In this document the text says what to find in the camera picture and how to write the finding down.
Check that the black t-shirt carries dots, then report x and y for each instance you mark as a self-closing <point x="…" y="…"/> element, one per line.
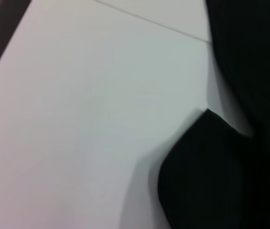
<point x="256" y="71"/>

